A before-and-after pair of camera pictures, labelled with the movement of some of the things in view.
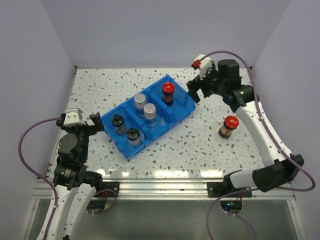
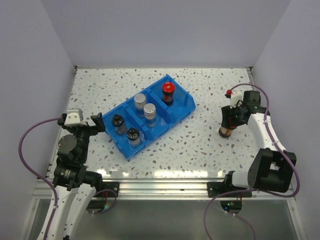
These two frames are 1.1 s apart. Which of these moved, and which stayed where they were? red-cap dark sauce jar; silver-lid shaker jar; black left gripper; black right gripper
Moved: black right gripper
Stayed: black left gripper; red-cap dark sauce jar; silver-lid shaker jar
